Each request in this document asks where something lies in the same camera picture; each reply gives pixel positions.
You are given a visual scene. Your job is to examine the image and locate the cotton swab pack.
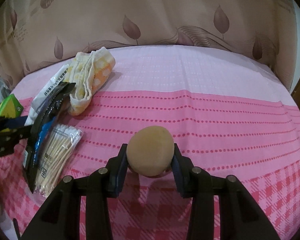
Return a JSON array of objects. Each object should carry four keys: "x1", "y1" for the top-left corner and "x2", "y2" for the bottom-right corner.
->
[{"x1": 32, "y1": 124, "x2": 84, "y2": 197}]

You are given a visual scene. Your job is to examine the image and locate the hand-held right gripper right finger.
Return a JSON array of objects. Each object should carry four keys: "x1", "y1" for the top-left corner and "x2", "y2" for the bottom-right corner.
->
[{"x1": 171, "y1": 142, "x2": 282, "y2": 240}]

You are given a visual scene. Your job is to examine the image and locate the white printed packet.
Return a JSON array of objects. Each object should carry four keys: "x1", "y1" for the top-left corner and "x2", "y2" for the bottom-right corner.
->
[{"x1": 24, "y1": 64, "x2": 77, "y2": 127}]

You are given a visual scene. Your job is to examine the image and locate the green tissue pack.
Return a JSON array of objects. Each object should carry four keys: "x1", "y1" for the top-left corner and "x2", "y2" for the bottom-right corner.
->
[{"x1": 0, "y1": 94, "x2": 24, "y2": 120}]

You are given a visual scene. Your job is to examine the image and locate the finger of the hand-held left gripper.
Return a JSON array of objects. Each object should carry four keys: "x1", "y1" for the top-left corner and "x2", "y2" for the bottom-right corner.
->
[
  {"x1": 0, "y1": 116, "x2": 28, "y2": 130},
  {"x1": 0, "y1": 124, "x2": 38, "y2": 144}
]

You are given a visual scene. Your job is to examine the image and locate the long black packet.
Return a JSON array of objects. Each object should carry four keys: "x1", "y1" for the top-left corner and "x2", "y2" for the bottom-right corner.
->
[{"x1": 22, "y1": 81, "x2": 77, "y2": 194}]

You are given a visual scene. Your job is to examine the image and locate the beige leaf print curtain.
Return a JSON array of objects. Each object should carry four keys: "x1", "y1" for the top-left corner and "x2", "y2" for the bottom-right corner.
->
[{"x1": 0, "y1": 0, "x2": 300, "y2": 80}]

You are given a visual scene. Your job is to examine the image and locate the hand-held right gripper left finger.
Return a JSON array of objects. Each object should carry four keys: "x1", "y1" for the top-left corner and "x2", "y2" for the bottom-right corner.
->
[{"x1": 20, "y1": 143, "x2": 129, "y2": 240}]

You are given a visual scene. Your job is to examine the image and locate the brown sponge ball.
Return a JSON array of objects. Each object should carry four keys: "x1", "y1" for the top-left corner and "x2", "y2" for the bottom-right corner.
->
[{"x1": 126, "y1": 126, "x2": 175, "y2": 179}]

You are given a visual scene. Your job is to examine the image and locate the yellow checked towel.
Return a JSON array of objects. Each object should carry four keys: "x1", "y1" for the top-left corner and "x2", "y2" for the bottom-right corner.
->
[{"x1": 65, "y1": 47, "x2": 116, "y2": 117}]

